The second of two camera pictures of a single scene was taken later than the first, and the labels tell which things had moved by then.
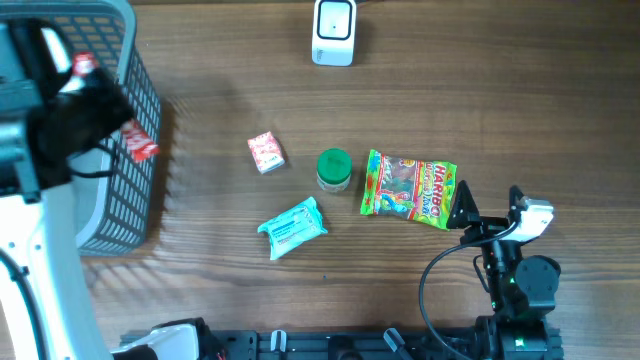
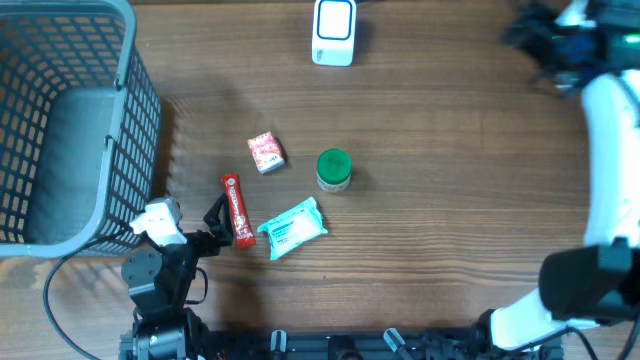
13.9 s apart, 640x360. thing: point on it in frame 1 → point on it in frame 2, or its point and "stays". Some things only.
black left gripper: [125, 108] → [220, 229]
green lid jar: [334, 169] stays
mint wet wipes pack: [294, 229] stays
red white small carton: [266, 152] stays
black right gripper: [487, 226] → [529, 41]
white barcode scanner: [334, 33] stays
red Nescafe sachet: [138, 143] → [243, 231]
